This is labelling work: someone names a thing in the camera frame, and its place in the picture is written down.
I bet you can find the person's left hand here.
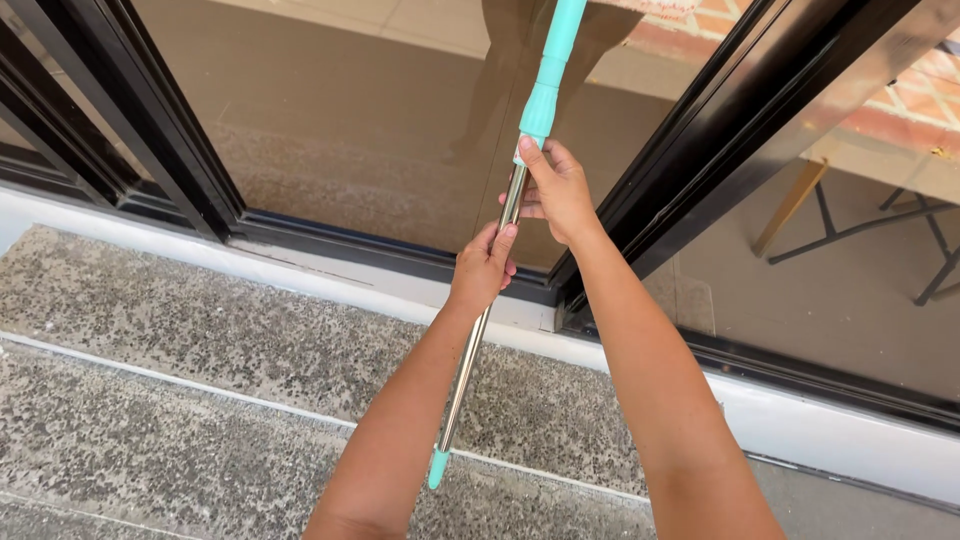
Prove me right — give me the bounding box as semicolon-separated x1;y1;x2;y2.
448;222;519;313

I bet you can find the person's right hand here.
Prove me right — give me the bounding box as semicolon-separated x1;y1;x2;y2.
498;135;603;246

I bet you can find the teal and steel telescopic pole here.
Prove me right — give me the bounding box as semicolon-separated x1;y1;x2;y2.
427;0;589;492

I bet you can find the black framed glass sliding door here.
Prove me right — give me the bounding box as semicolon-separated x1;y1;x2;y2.
0;0;924;309

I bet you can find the black framed glass door panel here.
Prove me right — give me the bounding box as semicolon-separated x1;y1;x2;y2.
555;0;960;436

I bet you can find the table with black metal legs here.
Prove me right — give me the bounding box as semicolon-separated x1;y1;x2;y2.
752;135;960;307

